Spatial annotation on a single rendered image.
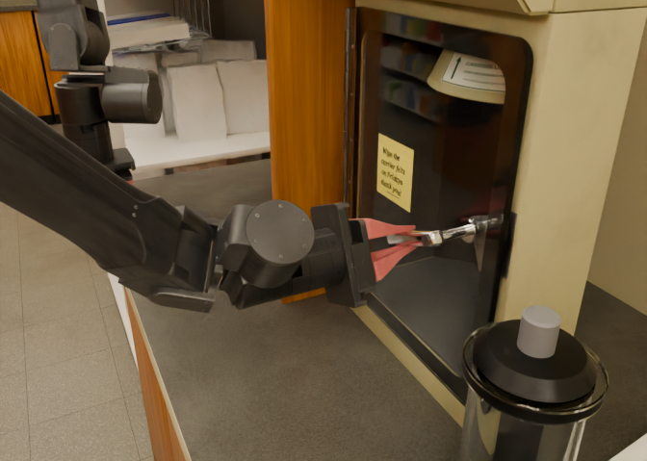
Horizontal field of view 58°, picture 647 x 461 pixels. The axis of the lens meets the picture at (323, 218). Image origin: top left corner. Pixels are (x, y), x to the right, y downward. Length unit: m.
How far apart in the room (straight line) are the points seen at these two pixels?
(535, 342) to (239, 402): 0.42
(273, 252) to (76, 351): 2.11
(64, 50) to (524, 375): 0.63
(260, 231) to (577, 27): 0.30
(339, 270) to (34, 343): 2.18
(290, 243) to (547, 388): 0.22
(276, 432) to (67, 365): 1.81
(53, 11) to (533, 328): 0.65
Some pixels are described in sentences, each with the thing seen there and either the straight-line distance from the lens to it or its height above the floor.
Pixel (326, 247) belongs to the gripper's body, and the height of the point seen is 1.20.
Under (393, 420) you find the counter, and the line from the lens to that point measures 0.75.
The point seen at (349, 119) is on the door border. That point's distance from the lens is 0.78.
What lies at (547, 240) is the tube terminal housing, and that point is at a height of 1.20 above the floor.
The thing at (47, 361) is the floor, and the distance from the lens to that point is 2.54.
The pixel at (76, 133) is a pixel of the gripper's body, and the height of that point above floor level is 1.24.
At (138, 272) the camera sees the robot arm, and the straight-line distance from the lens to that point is 0.50.
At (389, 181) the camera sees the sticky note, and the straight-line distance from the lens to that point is 0.72.
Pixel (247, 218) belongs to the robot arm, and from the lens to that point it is 0.47.
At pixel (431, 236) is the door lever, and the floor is 1.21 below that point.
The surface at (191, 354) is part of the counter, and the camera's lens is 0.86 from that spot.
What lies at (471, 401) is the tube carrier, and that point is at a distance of 0.51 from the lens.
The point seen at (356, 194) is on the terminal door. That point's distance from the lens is 0.80.
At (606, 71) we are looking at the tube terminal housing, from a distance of 0.58.
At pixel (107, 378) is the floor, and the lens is 2.37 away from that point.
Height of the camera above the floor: 1.47
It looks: 26 degrees down
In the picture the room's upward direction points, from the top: straight up
